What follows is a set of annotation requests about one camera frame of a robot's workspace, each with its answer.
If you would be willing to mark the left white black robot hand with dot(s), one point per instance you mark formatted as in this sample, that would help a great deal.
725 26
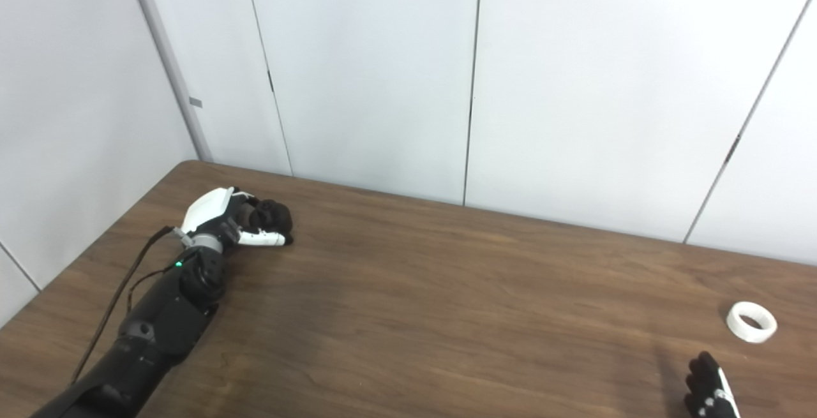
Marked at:
204 210

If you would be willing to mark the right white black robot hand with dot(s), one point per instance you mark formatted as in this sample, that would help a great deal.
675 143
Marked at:
705 399

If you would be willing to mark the round black gear part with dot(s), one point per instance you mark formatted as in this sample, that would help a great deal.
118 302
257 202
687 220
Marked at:
274 217

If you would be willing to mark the small grey wall tag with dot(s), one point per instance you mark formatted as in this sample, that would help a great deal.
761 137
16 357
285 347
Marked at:
196 102

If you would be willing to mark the grey wall corner strip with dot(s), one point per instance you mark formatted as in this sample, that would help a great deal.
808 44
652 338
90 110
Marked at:
172 67

